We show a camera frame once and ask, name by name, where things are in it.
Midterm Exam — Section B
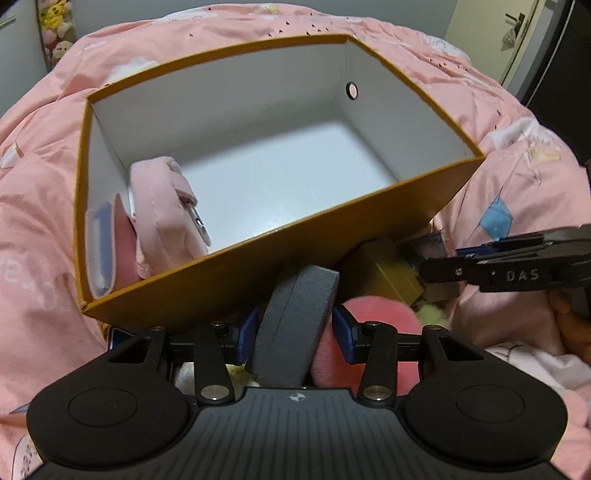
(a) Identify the person's right hand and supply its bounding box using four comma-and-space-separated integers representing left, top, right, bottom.
547, 290, 591, 363

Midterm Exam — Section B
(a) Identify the clear tube of plush toys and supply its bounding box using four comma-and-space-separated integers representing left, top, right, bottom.
37, 0, 75, 64

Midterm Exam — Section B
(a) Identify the orange cardboard box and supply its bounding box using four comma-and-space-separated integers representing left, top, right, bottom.
74, 33, 486, 335

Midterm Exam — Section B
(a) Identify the shiny silver packet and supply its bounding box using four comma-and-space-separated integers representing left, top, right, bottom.
398, 230, 450, 269

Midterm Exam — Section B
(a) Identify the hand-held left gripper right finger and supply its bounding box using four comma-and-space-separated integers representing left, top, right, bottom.
332, 307, 485, 403

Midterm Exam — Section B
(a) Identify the pink printed blanket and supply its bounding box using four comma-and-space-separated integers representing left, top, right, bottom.
0, 2, 591, 480

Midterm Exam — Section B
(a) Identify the door handle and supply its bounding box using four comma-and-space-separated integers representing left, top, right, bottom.
500, 13, 526, 48

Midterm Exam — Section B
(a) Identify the pink fabric pouch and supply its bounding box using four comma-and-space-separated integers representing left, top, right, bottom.
128, 157, 212, 278

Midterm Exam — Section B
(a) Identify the gold small box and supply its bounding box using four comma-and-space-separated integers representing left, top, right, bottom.
341, 239, 426, 306

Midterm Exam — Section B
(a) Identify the white door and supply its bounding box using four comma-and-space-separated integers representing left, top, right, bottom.
444, 0, 578, 93

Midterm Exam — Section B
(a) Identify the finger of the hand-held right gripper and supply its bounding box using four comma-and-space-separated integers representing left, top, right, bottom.
420, 249, 591, 292
455, 227, 591, 257

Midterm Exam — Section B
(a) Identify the grey rounded case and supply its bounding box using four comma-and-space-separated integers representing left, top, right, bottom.
245, 265, 341, 389

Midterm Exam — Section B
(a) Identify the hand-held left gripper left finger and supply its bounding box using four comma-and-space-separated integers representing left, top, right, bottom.
108, 310, 259, 405

